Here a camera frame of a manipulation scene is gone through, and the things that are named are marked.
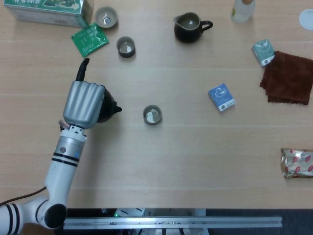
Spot black teapot with handle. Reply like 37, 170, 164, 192
96, 85, 123, 124

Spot silver foil bag red prints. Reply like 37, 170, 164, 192
280, 148, 313, 180

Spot teal small tissue pack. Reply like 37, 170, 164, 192
251, 39, 276, 67

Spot green tea sachet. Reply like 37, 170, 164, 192
70, 22, 110, 58

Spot aluminium profile rail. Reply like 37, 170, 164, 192
63, 216, 283, 230

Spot brown folded cloth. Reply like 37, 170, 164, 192
259, 50, 313, 106

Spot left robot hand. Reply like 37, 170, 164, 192
62, 57, 106, 130

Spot dark ceramic pitcher with handle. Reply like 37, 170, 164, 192
173, 12, 214, 44

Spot blue small tissue pack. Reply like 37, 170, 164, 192
208, 83, 237, 113

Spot flared grey ceramic teacup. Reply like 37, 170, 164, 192
94, 6, 118, 29

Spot dark teacup with grey interior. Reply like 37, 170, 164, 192
142, 105, 162, 126
116, 36, 136, 59

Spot green tea carton box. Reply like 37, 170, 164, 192
2, 0, 95, 28

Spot dark arm cable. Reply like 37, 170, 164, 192
0, 186, 47, 206

